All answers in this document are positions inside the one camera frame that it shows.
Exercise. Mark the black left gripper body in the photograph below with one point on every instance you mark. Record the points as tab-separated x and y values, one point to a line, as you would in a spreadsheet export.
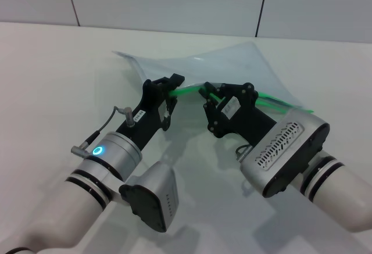
148	117

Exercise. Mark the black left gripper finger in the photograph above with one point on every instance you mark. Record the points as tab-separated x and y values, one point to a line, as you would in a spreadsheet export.
174	81
170	114

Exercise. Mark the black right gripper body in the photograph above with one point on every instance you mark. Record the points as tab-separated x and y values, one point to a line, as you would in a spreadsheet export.
250	126

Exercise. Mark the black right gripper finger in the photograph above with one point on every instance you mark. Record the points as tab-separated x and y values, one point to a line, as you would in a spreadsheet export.
213	120
245	94

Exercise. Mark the clear green-zip document bag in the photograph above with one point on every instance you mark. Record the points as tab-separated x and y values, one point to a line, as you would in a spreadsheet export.
226	65

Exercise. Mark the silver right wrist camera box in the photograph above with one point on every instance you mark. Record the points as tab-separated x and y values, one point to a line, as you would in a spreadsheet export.
284	155

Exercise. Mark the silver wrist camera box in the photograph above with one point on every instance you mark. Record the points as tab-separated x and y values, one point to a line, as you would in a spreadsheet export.
148	201
284	155

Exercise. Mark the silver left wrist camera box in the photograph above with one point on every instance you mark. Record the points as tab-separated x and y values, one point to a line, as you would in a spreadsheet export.
148	201

